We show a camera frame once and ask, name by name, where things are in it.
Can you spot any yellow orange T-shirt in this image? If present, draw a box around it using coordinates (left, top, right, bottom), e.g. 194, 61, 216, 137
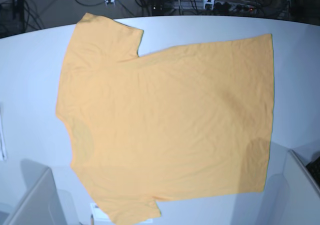
56, 13, 274, 225

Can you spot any white power strip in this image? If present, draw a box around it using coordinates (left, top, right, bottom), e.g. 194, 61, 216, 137
169, 0, 259, 14

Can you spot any white label plate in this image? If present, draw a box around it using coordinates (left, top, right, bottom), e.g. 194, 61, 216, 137
89, 202, 154, 223

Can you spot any pencil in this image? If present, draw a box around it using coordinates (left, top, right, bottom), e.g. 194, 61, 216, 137
90, 215, 95, 225

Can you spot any grey partition panel left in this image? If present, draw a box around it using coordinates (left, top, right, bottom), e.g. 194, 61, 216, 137
0, 167, 67, 225

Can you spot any grey partition panel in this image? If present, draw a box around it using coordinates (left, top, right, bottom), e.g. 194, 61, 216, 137
0, 167, 67, 225
280, 150, 320, 225

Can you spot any grey partition panel right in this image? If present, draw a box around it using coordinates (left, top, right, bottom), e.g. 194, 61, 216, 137
280, 150, 320, 225

